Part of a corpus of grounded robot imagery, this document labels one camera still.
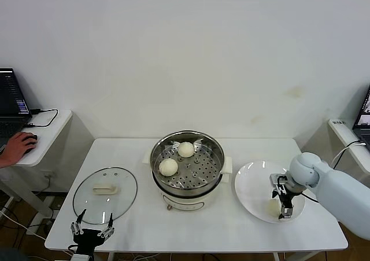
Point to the black laptop with code screen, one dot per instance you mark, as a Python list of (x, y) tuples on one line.
[(11, 99)]

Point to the white steamed baozi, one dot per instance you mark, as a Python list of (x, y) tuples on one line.
[(168, 167), (185, 149), (272, 208)]

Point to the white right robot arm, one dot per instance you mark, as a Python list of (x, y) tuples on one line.
[(338, 191)]

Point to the cream electric cooking pot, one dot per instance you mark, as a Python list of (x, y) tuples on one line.
[(185, 200)]

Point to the black computer mouse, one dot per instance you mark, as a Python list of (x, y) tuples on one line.
[(33, 137)]

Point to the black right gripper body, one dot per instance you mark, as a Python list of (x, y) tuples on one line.
[(284, 196)]

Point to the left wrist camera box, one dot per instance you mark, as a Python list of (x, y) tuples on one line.
[(80, 257)]

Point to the white wall socket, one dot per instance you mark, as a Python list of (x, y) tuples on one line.
[(48, 174)]

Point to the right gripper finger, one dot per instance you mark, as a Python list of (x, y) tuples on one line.
[(274, 194), (286, 212)]

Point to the white side table with label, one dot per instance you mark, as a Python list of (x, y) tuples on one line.
[(341, 136)]

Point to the grey laptop with video screen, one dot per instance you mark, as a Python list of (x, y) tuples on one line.
[(362, 119)]

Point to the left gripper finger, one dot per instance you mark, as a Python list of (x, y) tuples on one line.
[(76, 229), (108, 231)]

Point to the person's bare forearm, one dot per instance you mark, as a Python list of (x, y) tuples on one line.
[(3, 162)]

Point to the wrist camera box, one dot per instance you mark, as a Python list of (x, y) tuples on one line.
[(80, 257), (277, 179)]

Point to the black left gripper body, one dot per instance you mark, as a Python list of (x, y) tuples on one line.
[(88, 239)]

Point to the person's bare hand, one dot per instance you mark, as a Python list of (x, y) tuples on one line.
[(17, 148)]

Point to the white round plate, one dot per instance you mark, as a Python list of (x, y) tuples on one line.
[(251, 185)]

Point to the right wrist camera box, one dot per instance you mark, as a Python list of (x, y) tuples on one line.
[(277, 179)]

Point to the perforated steel steamer basket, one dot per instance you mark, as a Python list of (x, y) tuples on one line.
[(202, 171)]

